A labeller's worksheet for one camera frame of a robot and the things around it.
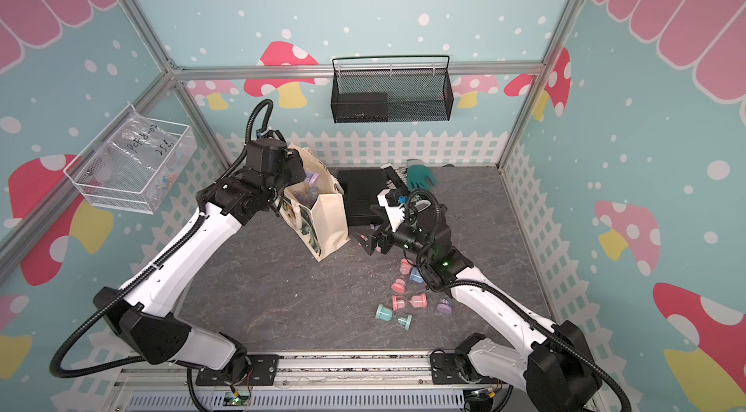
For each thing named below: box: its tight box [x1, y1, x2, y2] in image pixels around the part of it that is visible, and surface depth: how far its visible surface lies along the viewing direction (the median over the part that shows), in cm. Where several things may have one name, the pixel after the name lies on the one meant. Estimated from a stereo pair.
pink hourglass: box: [391, 293, 428, 311], surface depth 85 cm
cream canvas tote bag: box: [273, 143, 351, 263], surface depth 89 cm
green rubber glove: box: [406, 164, 438, 192], surface depth 118 cm
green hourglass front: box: [374, 303, 413, 331], surface depth 83 cm
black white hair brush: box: [384, 165, 409, 193], surface depth 119 cm
